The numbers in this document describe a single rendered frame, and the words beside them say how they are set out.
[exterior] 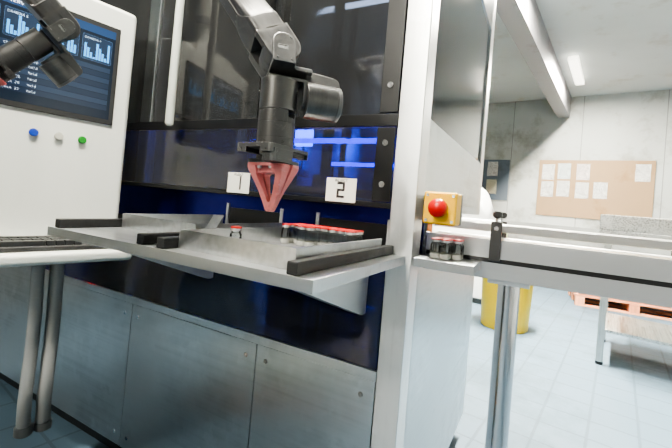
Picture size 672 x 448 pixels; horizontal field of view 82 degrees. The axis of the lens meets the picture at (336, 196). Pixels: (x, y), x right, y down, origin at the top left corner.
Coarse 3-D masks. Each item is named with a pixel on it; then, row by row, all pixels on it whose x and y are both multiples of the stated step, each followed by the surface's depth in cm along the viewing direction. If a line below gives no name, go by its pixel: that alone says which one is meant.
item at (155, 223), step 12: (132, 216) 94; (144, 216) 92; (156, 216) 104; (168, 216) 108; (180, 216) 111; (192, 216) 115; (204, 216) 119; (132, 228) 94; (144, 228) 92; (156, 228) 90; (168, 228) 88; (180, 228) 86; (192, 228) 84; (204, 228) 86
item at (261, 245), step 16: (192, 240) 69; (208, 240) 67; (224, 240) 65; (240, 240) 64; (256, 240) 89; (272, 240) 94; (368, 240) 81; (224, 256) 65; (240, 256) 63; (256, 256) 62; (272, 256) 60; (288, 256) 59; (304, 256) 60
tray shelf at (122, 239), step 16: (80, 240) 80; (96, 240) 77; (112, 240) 75; (128, 240) 75; (144, 256) 70; (160, 256) 68; (176, 256) 66; (192, 256) 64; (208, 256) 65; (384, 256) 84; (400, 256) 87; (224, 272) 61; (240, 272) 59; (256, 272) 58; (272, 272) 56; (320, 272) 59; (336, 272) 60; (352, 272) 64; (368, 272) 70; (288, 288) 55; (304, 288) 54; (320, 288) 55
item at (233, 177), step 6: (228, 174) 115; (234, 174) 114; (240, 174) 113; (246, 174) 112; (228, 180) 115; (234, 180) 114; (246, 180) 112; (228, 186) 115; (234, 186) 114; (246, 186) 111; (234, 192) 114; (240, 192) 112; (246, 192) 111
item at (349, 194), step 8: (328, 184) 99; (336, 184) 97; (352, 184) 95; (328, 192) 98; (336, 192) 97; (344, 192) 96; (352, 192) 95; (328, 200) 98; (336, 200) 97; (344, 200) 96; (352, 200) 95
